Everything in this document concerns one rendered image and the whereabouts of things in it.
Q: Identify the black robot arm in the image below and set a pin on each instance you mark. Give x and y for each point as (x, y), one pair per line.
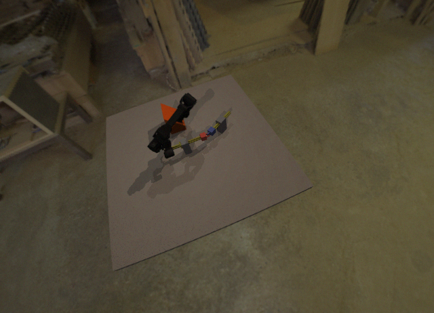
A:
(163, 132)

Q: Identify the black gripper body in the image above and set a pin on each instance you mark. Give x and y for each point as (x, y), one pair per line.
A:
(168, 149)

